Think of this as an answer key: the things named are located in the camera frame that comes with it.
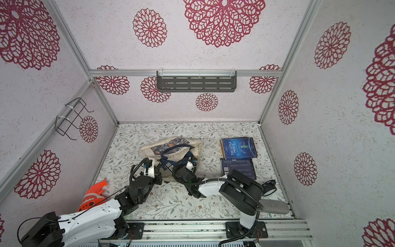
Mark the cream canvas tote bag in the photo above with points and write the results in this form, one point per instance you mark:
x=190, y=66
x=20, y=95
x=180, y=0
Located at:
x=175, y=149

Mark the stack of blue books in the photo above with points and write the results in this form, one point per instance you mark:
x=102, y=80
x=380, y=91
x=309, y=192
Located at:
x=168, y=163

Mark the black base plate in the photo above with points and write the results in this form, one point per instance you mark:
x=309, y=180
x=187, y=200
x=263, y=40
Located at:
x=129, y=231
x=235, y=229

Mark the aluminium front rail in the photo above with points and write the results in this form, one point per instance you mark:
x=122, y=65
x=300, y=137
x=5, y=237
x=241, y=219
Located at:
x=218, y=230

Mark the black wire wall rack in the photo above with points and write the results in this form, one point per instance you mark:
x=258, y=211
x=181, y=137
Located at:
x=65, y=121

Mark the red plastic object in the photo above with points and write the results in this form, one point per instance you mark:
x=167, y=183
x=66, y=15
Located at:
x=94, y=196

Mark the grey slotted wall shelf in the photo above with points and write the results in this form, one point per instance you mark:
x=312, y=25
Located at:
x=196, y=82

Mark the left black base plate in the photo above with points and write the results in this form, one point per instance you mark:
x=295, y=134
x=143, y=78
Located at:
x=129, y=231

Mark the Little Prince blue book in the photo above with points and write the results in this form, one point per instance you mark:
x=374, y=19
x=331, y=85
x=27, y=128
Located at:
x=238, y=148

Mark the round black gauge object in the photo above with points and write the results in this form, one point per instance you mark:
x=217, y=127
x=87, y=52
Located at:
x=269, y=187

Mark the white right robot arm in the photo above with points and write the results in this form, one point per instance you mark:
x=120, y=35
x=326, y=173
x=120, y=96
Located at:
x=241, y=191

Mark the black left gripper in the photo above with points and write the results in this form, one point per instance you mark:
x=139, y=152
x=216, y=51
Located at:
x=146, y=172

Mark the grey oblong stone object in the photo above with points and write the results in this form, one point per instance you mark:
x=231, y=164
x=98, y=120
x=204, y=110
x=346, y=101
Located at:
x=275, y=207

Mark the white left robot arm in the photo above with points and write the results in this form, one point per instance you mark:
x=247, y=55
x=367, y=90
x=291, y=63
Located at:
x=100, y=221

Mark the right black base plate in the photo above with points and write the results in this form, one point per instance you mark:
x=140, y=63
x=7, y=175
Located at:
x=235, y=229

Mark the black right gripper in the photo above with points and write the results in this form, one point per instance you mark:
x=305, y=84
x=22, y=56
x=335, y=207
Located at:
x=184, y=172

